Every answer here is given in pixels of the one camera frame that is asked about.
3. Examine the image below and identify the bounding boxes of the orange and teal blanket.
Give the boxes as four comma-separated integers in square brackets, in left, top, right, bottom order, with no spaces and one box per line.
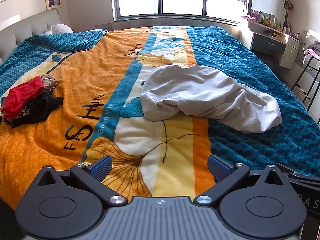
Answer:
[1,27,319,208]

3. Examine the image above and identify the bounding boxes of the items on desk top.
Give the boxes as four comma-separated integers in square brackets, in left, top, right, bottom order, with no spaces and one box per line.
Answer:
[241,10,300,40]

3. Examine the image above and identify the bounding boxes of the white t-shirt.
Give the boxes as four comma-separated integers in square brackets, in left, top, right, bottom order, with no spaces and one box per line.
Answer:
[140,64,281,134]

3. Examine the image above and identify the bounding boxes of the tufted grey headboard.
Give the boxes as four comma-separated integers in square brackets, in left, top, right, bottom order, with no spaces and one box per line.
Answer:
[0,9,62,63]

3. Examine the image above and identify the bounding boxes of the white pillow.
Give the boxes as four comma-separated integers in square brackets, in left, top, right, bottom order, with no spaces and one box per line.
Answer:
[44,24,73,35]

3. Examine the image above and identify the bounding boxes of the white vanity desk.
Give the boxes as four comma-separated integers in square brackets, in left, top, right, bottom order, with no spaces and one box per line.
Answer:
[240,20,300,70]

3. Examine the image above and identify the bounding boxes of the black garment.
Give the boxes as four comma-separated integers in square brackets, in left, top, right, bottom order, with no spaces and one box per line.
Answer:
[1,88,63,128]

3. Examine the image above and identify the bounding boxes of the red garment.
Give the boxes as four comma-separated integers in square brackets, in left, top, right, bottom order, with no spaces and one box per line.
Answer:
[1,76,45,120]

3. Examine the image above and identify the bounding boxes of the black metal stool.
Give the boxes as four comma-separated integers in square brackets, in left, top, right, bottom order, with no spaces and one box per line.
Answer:
[290,46,319,112]

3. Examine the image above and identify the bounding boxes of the beige patterned garment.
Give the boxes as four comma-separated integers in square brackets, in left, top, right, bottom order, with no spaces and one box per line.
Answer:
[41,74,57,89]

